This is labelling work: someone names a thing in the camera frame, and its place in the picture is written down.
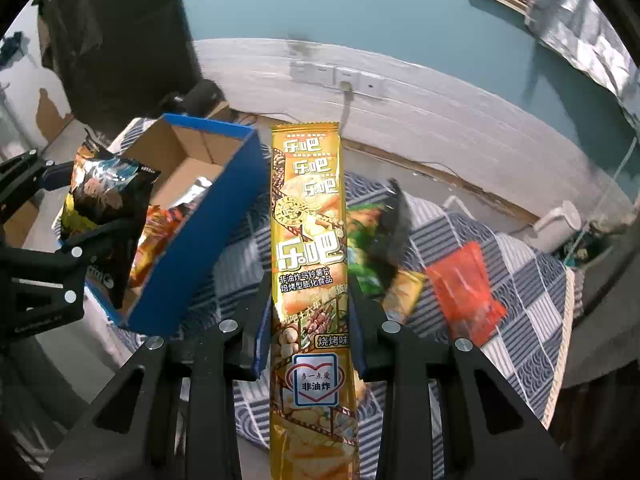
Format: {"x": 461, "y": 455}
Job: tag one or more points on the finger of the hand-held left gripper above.
{"x": 55, "y": 265}
{"x": 55, "y": 177}

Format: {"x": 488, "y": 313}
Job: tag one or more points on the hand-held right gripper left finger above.
{"x": 260, "y": 350}

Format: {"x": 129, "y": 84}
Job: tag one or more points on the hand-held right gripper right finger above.
{"x": 361, "y": 350}

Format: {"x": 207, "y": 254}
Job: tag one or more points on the black yellow snack bag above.
{"x": 105, "y": 195}

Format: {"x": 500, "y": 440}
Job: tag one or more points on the green orange snack bag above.
{"x": 362, "y": 265}

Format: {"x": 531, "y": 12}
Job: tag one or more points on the red yellow fries snack bag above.
{"x": 155, "y": 245}

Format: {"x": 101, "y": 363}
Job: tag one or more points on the long gold snack packet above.
{"x": 310, "y": 260}

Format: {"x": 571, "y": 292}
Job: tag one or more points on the red snack packet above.
{"x": 465, "y": 295}

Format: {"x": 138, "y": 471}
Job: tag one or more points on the slim black snack packet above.
{"x": 397, "y": 235}

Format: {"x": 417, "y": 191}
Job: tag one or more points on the blue-edged cardboard box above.
{"x": 200, "y": 245}

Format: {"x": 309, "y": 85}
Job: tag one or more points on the blue white patterned tablecloth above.
{"x": 500, "y": 350}

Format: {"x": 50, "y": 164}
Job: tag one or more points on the black fabric panel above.
{"x": 120, "y": 35}

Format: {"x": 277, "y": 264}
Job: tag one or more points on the small cardboard box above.
{"x": 222, "y": 111}

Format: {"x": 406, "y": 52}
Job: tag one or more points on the white electric kettle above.
{"x": 557, "y": 225}

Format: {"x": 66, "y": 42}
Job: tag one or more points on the silver foil curtain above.
{"x": 585, "y": 30}

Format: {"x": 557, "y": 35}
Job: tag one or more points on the white wall socket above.
{"x": 302, "y": 73}
{"x": 375, "y": 87}
{"x": 347, "y": 79}
{"x": 323, "y": 75}

